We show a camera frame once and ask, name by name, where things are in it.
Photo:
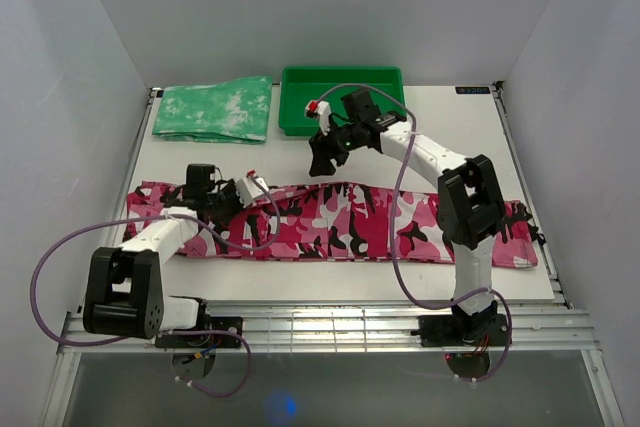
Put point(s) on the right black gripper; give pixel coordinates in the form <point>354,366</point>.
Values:
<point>323,151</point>

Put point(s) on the dark label sticker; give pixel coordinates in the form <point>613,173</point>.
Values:
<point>473,90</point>

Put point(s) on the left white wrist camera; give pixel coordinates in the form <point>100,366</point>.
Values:
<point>250,188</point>

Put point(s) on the aluminium rail frame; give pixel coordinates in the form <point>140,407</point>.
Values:
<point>333,344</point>

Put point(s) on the folded green white trousers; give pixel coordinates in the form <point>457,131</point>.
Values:
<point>235,111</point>

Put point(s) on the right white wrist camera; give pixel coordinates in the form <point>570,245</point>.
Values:
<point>320,111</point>

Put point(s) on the pink camouflage trousers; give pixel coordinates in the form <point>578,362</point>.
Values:
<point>337,221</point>

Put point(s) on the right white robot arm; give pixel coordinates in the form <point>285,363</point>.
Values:
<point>471,209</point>

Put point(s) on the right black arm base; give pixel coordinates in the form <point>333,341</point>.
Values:
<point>447,331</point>

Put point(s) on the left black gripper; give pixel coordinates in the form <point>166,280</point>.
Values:
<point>230,187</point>

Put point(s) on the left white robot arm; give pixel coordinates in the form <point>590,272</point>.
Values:
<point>124,295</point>

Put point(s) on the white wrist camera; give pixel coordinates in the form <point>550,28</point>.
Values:
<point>320,111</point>
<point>250,188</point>

